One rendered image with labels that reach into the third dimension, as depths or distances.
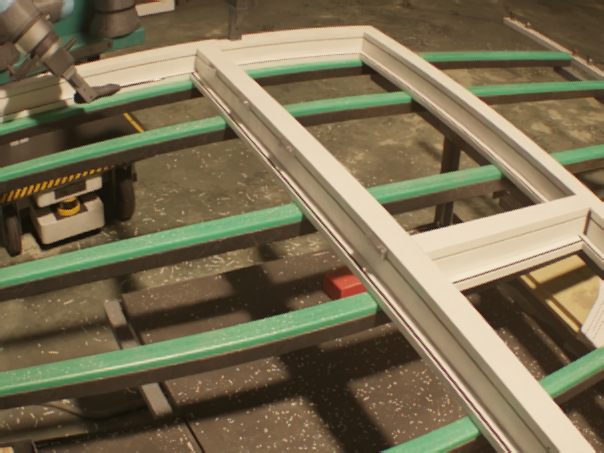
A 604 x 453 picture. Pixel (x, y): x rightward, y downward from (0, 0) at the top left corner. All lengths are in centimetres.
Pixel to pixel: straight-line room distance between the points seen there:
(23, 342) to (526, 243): 162
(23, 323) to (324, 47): 126
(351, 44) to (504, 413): 121
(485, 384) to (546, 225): 38
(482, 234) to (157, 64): 88
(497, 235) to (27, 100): 104
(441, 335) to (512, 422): 19
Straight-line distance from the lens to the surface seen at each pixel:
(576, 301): 161
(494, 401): 95
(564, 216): 129
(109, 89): 160
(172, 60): 176
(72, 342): 238
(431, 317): 104
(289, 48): 186
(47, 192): 262
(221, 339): 105
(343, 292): 154
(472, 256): 117
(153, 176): 315
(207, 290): 158
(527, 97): 199
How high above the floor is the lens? 155
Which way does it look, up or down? 33 degrees down
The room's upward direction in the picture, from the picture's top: 3 degrees clockwise
